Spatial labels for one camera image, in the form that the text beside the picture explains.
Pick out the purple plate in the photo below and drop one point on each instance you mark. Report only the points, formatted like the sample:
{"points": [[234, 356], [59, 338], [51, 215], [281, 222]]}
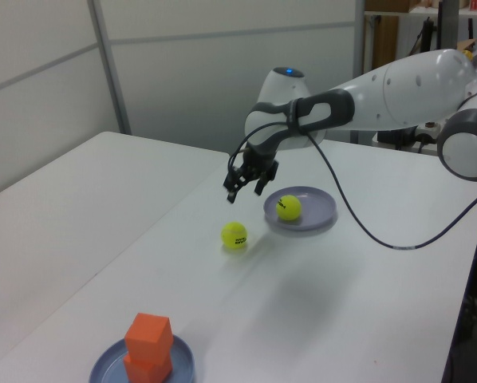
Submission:
{"points": [[318, 203]]}

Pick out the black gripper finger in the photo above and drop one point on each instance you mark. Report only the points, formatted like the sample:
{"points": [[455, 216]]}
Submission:
{"points": [[264, 183], [232, 183]]}

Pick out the blue plate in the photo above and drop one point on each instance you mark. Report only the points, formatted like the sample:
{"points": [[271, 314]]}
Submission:
{"points": [[182, 359]]}

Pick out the dark grey upright bar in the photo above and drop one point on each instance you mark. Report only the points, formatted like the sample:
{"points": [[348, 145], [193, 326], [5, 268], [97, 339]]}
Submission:
{"points": [[448, 28]]}

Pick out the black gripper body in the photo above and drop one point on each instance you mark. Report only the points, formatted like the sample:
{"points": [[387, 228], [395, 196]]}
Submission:
{"points": [[258, 163]]}

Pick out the grey metal post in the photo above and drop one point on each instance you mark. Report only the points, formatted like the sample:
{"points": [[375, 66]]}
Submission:
{"points": [[360, 40]]}

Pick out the black power strip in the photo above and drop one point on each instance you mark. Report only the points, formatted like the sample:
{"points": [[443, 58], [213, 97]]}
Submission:
{"points": [[394, 137]]}

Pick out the blue bottle yellow cap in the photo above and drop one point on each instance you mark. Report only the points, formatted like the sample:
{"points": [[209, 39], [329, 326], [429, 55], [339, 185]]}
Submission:
{"points": [[467, 54]]}

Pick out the orange cube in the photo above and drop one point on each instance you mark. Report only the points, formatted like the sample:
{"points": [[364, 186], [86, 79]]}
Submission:
{"points": [[150, 373], [147, 335]]}

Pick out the brown cardboard piece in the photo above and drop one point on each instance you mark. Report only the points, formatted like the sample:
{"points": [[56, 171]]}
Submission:
{"points": [[467, 44]]}

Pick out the black monitor pole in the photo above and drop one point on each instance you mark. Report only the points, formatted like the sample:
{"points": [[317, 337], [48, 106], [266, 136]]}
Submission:
{"points": [[428, 36]]}

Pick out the white emergency stop button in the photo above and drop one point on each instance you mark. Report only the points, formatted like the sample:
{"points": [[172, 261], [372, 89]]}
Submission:
{"points": [[428, 131]]}

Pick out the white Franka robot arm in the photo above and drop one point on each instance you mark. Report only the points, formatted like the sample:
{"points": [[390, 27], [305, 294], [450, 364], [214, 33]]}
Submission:
{"points": [[414, 91]]}

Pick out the brown wooden panel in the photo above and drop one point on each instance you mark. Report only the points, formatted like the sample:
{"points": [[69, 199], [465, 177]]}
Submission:
{"points": [[384, 40]]}

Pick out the yellow tennis ball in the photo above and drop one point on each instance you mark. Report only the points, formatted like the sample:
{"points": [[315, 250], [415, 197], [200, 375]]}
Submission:
{"points": [[234, 235], [288, 207]]}

